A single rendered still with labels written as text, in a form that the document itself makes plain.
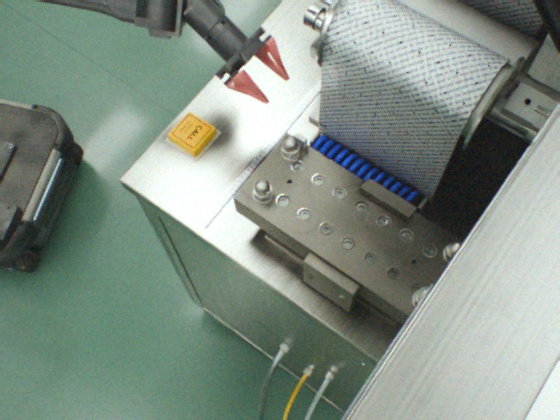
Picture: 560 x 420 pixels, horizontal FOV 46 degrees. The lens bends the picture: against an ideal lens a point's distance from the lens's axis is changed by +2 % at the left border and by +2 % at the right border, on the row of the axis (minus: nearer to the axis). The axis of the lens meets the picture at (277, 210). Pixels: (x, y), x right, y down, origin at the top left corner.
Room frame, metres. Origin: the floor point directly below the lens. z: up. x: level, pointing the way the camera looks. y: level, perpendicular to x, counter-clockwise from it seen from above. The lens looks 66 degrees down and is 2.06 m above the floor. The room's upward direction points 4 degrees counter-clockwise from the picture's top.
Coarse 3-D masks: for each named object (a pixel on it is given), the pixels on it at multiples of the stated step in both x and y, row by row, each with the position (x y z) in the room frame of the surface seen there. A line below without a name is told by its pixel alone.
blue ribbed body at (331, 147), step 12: (324, 144) 0.57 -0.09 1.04; (336, 144) 0.58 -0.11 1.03; (336, 156) 0.55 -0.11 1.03; (348, 156) 0.55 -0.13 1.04; (360, 168) 0.52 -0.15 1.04; (372, 168) 0.52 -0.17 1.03; (384, 180) 0.50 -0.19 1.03; (396, 180) 0.50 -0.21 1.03; (396, 192) 0.47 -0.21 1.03; (408, 192) 0.47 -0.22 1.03
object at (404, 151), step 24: (336, 96) 0.59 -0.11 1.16; (360, 96) 0.56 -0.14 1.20; (336, 120) 0.59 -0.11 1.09; (360, 120) 0.56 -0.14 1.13; (384, 120) 0.53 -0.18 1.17; (360, 144) 0.55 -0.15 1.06; (384, 144) 0.53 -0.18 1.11; (408, 144) 0.50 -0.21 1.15; (432, 144) 0.48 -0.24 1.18; (384, 168) 0.52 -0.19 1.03; (408, 168) 0.49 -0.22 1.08; (432, 168) 0.47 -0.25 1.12; (432, 192) 0.46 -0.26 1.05
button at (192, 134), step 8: (184, 120) 0.72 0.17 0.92; (192, 120) 0.71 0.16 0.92; (200, 120) 0.71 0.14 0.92; (176, 128) 0.70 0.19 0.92; (184, 128) 0.70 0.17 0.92; (192, 128) 0.70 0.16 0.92; (200, 128) 0.69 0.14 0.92; (208, 128) 0.69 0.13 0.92; (168, 136) 0.68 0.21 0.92; (176, 136) 0.68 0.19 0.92; (184, 136) 0.68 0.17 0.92; (192, 136) 0.68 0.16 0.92; (200, 136) 0.68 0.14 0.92; (208, 136) 0.68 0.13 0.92; (176, 144) 0.67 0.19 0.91; (184, 144) 0.66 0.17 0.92; (192, 144) 0.66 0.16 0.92; (200, 144) 0.66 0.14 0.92; (192, 152) 0.64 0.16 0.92
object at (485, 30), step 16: (400, 0) 0.71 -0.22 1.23; (416, 0) 0.71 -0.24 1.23; (432, 0) 0.70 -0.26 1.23; (448, 0) 0.70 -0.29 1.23; (432, 16) 0.67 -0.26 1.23; (448, 16) 0.67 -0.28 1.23; (464, 16) 0.67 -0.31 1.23; (480, 16) 0.67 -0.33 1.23; (464, 32) 0.64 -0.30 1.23; (480, 32) 0.63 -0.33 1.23; (496, 32) 0.63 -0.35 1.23; (512, 32) 0.63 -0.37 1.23; (496, 48) 0.61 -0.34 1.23; (512, 48) 0.60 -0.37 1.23; (528, 48) 0.60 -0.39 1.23; (512, 64) 0.58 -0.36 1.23; (528, 64) 0.62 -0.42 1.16
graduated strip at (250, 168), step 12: (312, 96) 0.77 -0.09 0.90; (300, 108) 0.74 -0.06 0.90; (288, 120) 0.71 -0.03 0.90; (276, 132) 0.69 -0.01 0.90; (288, 132) 0.68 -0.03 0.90; (276, 144) 0.66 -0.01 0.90; (264, 156) 0.63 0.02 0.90; (252, 168) 0.61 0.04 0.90; (240, 180) 0.58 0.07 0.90; (228, 192) 0.56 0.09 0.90; (216, 204) 0.54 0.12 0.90; (228, 204) 0.53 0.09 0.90; (204, 216) 0.51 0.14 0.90; (216, 216) 0.51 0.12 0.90; (204, 228) 0.49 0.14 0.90
